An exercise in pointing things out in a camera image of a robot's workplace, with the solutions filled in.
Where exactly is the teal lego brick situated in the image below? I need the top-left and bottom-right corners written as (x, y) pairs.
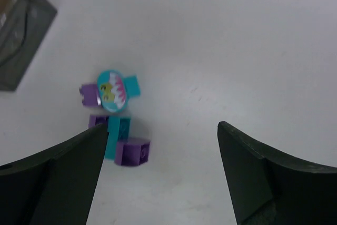
top-left (105, 115), bottom-right (131, 160)

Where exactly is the teal lego plate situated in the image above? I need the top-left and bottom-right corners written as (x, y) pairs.
top-left (123, 75), bottom-right (141, 98)

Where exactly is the small purple lego brick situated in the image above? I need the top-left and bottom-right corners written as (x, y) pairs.
top-left (88, 114), bottom-right (109, 128)

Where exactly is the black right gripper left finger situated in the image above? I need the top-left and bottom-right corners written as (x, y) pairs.
top-left (1, 124), bottom-right (107, 224)

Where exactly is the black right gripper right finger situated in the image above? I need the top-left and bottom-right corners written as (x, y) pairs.
top-left (217, 121), bottom-right (336, 224)

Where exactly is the smoky grey transparent container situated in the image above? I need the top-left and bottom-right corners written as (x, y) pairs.
top-left (1, 0), bottom-right (57, 92)

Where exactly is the round teal printed lego tile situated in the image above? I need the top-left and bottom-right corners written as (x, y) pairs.
top-left (97, 70), bottom-right (127, 113)

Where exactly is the purple lego piece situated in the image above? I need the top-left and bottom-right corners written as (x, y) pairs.
top-left (79, 83), bottom-right (101, 107)

